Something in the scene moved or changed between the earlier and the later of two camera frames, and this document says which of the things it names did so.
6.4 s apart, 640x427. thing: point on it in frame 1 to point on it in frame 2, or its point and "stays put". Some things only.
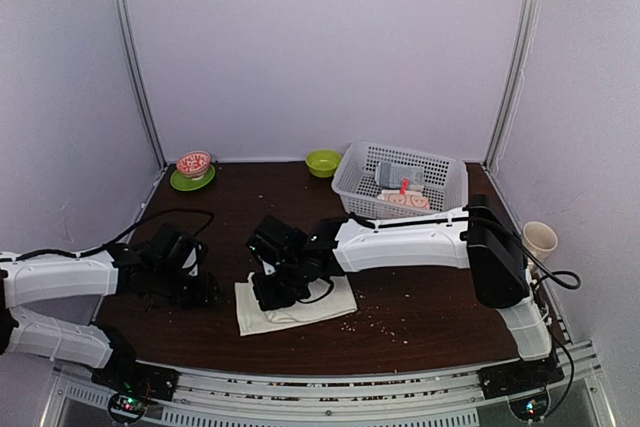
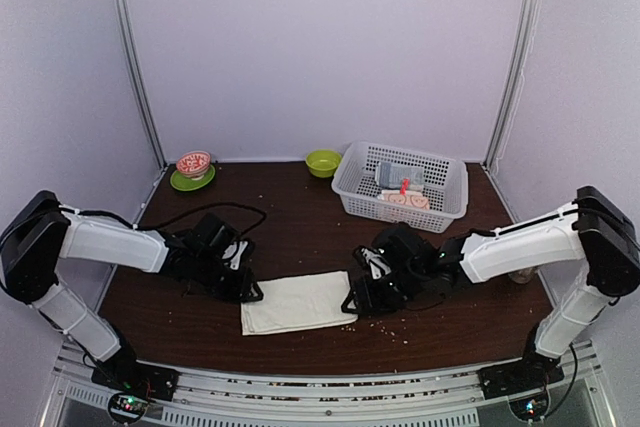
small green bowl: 322,162 stays put
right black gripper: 268,301 to 368,301
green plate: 184,184 stays put
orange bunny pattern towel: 412,199 stays put
